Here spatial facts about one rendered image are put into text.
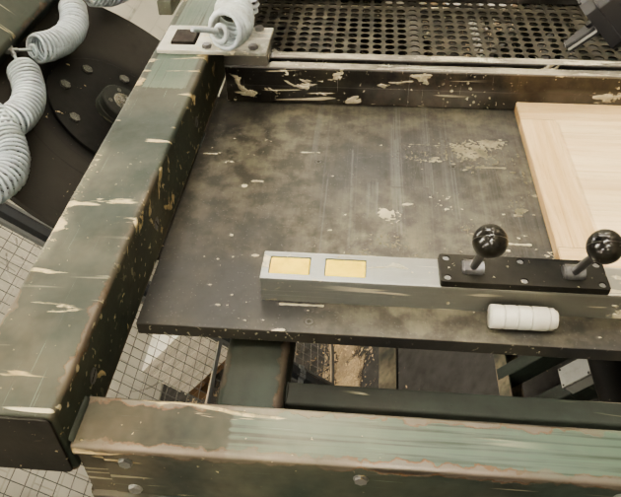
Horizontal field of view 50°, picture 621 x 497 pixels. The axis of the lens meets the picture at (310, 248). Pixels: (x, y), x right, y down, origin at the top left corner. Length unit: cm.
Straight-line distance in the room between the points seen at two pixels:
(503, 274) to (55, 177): 93
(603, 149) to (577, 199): 16
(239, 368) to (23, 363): 25
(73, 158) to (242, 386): 81
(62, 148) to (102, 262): 73
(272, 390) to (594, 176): 59
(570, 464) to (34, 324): 54
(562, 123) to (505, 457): 68
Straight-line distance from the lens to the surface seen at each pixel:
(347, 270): 82
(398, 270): 83
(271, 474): 68
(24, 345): 73
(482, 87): 122
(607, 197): 106
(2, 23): 160
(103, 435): 70
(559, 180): 106
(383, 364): 210
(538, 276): 84
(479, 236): 72
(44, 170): 143
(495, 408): 83
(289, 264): 83
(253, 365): 82
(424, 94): 121
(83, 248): 81
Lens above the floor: 191
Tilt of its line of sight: 22 degrees down
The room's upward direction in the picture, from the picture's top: 57 degrees counter-clockwise
